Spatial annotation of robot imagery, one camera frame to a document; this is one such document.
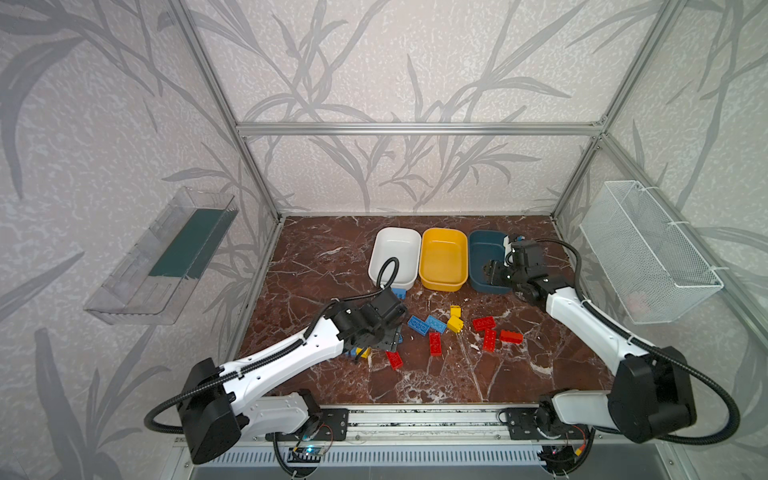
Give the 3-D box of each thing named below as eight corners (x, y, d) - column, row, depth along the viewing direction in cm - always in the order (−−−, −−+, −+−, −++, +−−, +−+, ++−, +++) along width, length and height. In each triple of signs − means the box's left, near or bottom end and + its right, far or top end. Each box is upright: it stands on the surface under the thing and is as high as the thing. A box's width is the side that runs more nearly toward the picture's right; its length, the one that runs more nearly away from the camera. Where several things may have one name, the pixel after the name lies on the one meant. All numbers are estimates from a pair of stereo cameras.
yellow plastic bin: (420, 292, 100) (421, 282, 95) (418, 239, 115) (418, 227, 110) (471, 292, 100) (475, 282, 95) (462, 239, 115) (465, 227, 110)
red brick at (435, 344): (429, 356, 87) (430, 353, 85) (428, 335, 91) (428, 332, 89) (442, 356, 87) (442, 353, 85) (440, 335, 91) (441, 332, 89)
